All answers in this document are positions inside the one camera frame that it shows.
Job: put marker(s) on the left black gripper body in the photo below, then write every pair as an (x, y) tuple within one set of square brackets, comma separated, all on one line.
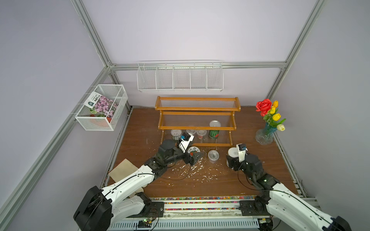
[(187, 160)]

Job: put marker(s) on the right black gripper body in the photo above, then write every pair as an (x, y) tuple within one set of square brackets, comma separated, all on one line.
[(236, 164)]

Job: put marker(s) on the clear jar purple label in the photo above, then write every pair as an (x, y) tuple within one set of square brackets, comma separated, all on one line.
[(213, 156)]

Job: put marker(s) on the clear jar silver lid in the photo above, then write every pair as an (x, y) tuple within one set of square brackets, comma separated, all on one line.
[(176, 134)]

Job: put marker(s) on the wooden two-tier shelf rack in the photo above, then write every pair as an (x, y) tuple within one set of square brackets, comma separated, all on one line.
[(192, 113)]

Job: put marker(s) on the strawberry lid seed jar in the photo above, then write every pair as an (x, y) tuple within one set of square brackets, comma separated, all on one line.
[(193, 149)]

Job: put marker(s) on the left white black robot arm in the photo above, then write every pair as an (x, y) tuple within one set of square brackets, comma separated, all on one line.
[(101, 207)]

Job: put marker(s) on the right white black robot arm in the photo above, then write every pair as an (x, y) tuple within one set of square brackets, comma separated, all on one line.
[(279, 201)]

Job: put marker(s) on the small clear jar red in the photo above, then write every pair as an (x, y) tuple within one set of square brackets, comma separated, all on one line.
[(201, 134)]

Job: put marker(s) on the watermelon print jar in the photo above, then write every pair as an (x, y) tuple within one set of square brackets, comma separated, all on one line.
[(214, 133)]

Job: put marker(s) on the purple flower seed packet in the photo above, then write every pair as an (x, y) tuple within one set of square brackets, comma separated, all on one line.
[(100, 105)]

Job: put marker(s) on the glass vase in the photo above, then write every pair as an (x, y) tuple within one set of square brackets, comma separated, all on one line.
[(265, 136)]

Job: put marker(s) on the yellow tulips bunch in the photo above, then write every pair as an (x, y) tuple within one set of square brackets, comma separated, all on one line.
[(273, 119)]

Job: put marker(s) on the red rose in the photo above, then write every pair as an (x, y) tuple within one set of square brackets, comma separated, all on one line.
[(263, 107)]

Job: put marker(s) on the cream work glove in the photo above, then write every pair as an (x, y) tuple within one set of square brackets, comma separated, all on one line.
[(121, 171)]

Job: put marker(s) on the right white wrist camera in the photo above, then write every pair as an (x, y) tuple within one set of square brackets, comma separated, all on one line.
[(242, 151)]

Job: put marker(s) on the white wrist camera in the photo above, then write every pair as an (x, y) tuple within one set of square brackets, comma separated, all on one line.
[(185, 141), (242, 151)]

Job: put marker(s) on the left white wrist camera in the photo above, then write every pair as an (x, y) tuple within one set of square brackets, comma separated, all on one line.
[(185, 141)]

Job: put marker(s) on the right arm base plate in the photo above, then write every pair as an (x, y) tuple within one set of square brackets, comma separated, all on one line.
[(253, 208)]

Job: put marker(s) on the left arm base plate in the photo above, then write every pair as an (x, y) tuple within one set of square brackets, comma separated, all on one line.
[(152, 209)]

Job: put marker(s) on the white wire wall shelf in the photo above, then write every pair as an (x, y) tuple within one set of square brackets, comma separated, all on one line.
[(181, 76)]

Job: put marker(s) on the white wire basket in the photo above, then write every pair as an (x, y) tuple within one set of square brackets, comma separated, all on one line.
[(92, 122)]

